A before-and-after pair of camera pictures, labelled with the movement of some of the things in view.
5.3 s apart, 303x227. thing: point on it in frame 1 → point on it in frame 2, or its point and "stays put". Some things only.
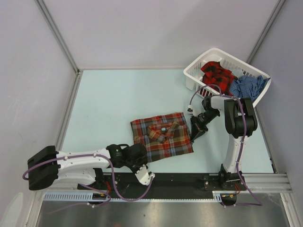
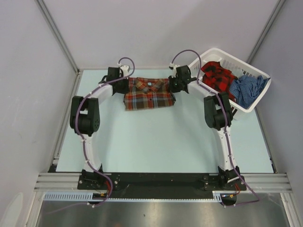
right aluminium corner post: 265,32 stays put
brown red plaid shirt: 163,136 → 147,92
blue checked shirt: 247,86 stays put
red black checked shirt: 214,74 stays put
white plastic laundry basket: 193,75 stays put
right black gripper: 194,120 → 172,88
